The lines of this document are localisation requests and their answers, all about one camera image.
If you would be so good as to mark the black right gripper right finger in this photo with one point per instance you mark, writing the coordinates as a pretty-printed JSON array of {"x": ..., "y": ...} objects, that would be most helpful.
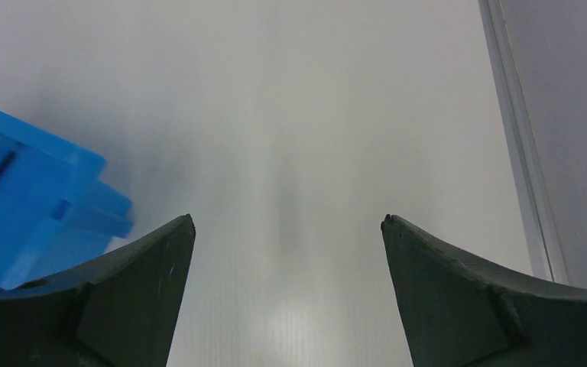
[{"x": 459, "y": 309}]

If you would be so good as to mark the aluminium right corner post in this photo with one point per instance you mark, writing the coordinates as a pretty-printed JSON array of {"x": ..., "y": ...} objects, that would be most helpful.
[{"x": 546, "y": 255}]

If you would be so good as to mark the blue plastic storage bin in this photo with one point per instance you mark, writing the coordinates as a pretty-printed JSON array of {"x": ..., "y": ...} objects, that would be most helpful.
[{"x": 55, "y": 212}]

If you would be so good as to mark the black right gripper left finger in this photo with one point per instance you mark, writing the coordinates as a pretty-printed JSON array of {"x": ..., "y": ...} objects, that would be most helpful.
[{"x": 119, "y": 309}]

